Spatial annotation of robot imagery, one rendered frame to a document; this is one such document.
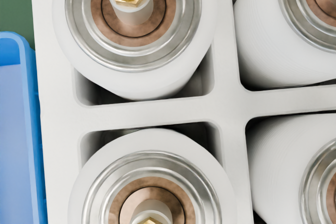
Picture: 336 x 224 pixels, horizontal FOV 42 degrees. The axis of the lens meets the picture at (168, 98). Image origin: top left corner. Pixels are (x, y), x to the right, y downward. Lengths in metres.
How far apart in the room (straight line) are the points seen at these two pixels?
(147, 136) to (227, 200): 0.06
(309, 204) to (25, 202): 0.34
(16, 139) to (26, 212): 0.08
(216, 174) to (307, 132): 0.06
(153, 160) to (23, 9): 0.33
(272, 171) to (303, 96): 0.07
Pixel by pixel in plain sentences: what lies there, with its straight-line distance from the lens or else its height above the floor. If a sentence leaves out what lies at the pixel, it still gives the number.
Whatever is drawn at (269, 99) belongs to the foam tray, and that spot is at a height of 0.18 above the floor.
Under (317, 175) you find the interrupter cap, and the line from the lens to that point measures 0.25.
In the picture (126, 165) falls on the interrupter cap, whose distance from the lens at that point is 0.24.
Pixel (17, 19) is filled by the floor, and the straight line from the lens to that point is 0.53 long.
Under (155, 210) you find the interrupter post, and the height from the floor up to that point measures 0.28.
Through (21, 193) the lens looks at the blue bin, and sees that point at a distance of 0.52.
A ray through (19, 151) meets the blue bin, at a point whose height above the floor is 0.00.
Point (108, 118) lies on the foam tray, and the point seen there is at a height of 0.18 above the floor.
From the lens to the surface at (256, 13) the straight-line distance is 0.27.
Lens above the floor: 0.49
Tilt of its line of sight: 87 degrees down
